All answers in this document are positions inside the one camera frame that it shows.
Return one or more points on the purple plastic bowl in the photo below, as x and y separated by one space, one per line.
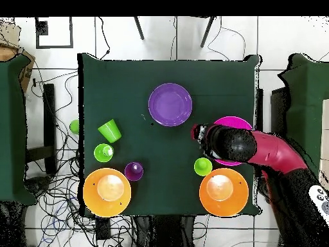
170 104

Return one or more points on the green plastic cup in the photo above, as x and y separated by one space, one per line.
203 166
100 154
110 131

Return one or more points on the large orange plastic bowl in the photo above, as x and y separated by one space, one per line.
223 203
108 207

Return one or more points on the small green plastic bowl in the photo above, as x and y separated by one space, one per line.
75 126

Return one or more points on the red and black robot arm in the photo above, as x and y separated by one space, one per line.
277 151

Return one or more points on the large pink plastic bowl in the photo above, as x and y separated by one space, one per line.
231 122

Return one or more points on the black stand bar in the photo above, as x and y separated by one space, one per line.
50 115
259 110

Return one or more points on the purple plastic cup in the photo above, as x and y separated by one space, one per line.
133 173

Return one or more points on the black equipment box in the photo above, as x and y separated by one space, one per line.
279 110

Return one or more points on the dark green table cloth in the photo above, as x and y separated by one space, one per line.
115 77

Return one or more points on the black tripod leg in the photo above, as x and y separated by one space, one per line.
139 28
207 32

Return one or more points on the green side table cloth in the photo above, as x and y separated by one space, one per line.
12 128
305 103

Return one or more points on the black floor power box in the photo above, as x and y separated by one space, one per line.
103 229

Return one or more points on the brown cardboard box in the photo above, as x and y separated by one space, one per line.
27 74

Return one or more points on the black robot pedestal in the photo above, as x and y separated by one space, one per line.
164 231

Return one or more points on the black square floor frame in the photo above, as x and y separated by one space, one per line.
54 46

